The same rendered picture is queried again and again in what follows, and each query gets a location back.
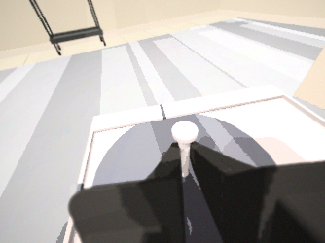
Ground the white headed pin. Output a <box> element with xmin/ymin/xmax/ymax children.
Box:
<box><xmin>172</xmin><ymin>121</ymin><xmax>198</xmax><ymax>177</ymax></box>

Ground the grey metal disc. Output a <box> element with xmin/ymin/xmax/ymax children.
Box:
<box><xmin>92</xmin><ymin>114</ymin><xmax>277</xmax><ymax>243</ymax></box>

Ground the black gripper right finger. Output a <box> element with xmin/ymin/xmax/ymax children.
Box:
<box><xmin>190</xmin><ymin>141</ymin><xmax>325</xmax><ymax>243</ymax></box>

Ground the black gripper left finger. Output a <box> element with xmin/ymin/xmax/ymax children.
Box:
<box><xmin>67</xmin><ymin>142</ymin><xmax>186</xmax><ymax>243</ymax></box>

